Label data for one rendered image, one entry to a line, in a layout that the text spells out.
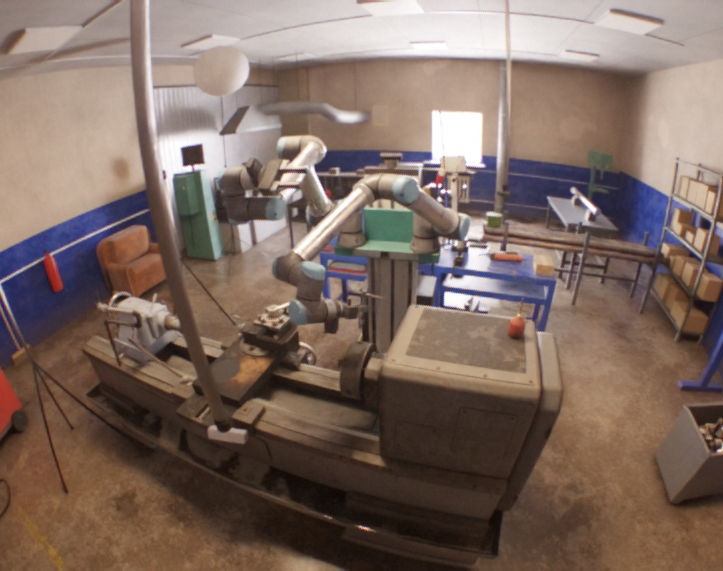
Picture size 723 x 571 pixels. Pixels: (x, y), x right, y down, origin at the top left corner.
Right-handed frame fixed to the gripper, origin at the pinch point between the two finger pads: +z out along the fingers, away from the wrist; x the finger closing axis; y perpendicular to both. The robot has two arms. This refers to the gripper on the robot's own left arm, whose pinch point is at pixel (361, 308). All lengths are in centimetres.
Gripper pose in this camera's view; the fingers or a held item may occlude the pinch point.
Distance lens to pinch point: 150.1
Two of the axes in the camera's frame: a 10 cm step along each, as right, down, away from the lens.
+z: 7.0, -0.1, 7.2
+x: -7.1, -1.6, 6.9
